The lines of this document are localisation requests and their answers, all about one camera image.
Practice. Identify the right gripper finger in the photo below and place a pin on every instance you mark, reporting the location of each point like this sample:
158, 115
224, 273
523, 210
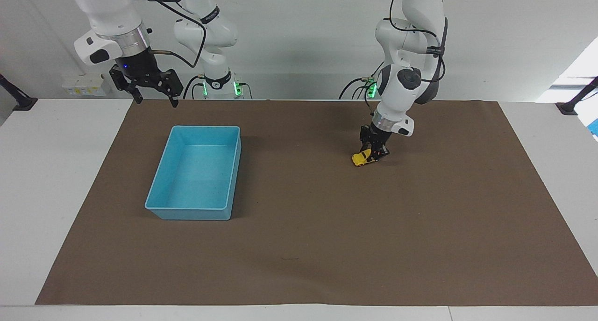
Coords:
127, 85
170, 82

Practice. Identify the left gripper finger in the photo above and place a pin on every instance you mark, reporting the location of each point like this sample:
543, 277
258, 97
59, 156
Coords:
382, 152
365, 138

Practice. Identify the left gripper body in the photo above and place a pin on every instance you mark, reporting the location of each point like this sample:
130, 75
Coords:
380, 133

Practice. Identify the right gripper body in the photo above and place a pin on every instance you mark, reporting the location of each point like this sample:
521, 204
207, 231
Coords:
136, 66

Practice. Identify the yellow toy beetle car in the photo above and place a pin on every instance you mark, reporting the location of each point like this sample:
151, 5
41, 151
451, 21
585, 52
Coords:
360, 158

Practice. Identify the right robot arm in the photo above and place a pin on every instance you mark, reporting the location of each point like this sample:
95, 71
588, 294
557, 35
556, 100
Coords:
112, 8

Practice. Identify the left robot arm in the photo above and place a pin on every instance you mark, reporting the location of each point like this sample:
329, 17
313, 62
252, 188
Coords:
406, 54

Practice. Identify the light blue plastic bin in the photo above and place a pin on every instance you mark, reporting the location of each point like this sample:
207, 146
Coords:
196, 171

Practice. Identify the black stand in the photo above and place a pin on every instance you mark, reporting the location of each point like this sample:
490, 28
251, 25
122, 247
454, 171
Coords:
18, 99
577, 99

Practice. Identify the white wall socket box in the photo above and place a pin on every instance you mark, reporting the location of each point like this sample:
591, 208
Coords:
84, 85

